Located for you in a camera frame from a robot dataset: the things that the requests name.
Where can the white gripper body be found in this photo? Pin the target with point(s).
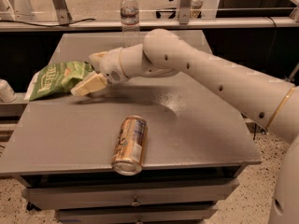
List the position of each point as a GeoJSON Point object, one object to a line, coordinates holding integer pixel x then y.
{"type": "Point", "coordinates": [109, 64]}

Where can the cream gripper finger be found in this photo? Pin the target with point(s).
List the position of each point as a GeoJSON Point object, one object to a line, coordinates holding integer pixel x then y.
{"type": "Point", "coordinates": [96, 58]}
{"type": "Point", "coordinates": [91, 83]}

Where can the green jalapeno chip bag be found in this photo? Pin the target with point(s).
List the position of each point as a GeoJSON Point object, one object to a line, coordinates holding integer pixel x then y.
{"type": "Point", "coordinates": [57, 78]}

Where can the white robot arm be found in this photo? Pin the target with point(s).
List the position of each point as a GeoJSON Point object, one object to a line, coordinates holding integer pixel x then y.
{"type": "Point", "coordinates": [271, 103]}

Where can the clear plastic water bottle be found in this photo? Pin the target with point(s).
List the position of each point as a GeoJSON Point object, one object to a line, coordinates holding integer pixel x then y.
{"type": "Point", "coordinates": [130, 22]}

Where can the gold drink can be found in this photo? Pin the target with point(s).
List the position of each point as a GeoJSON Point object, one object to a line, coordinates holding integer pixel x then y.
{"type": "Point", "coordinates": [129, 150]}

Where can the grey drawer cabinet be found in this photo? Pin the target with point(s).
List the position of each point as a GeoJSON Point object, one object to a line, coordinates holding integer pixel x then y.
{"type": "Point", "coordinates": [197, 146]}

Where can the white cylinder at left edge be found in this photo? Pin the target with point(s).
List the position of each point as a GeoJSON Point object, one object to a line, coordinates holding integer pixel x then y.
{"type": "Point", "coordinates": [7, 94]}

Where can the metal frame rail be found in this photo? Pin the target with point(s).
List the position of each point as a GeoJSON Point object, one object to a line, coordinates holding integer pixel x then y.
{"type": "Point", "coordinates": [93, 25]}

